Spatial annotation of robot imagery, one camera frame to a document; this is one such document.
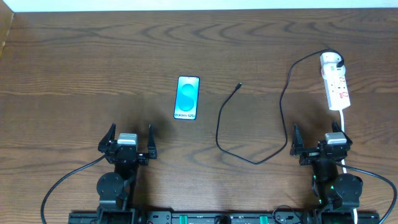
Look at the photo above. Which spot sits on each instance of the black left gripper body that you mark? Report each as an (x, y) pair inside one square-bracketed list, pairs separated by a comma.
[(126, 152)]

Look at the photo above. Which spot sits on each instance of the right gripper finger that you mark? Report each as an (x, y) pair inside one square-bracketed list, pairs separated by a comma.
[(335, 127), (297, 143)]

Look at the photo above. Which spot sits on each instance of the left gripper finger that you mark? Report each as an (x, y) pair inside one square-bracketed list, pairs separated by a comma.
[(106, 142), (152, 150)]

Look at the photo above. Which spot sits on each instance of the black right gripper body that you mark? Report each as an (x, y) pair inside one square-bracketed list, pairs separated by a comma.
[(323, 152)]

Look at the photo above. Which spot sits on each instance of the blue-screen Galaxy smartphone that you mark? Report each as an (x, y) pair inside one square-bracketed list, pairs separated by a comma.
[(186, 100)]

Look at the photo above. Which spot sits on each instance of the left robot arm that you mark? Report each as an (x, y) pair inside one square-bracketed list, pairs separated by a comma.
[(116, 188)]

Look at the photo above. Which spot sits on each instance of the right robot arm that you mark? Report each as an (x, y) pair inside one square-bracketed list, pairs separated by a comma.
[(338, 193)]

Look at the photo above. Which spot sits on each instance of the white charger plug adapter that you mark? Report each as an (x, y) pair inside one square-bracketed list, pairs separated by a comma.
[(332, 65)]

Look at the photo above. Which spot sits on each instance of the white power strip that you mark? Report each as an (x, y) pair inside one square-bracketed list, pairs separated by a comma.
[(336, 88)]

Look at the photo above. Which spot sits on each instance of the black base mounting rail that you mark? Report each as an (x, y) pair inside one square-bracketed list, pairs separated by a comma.
[(165, 217)]

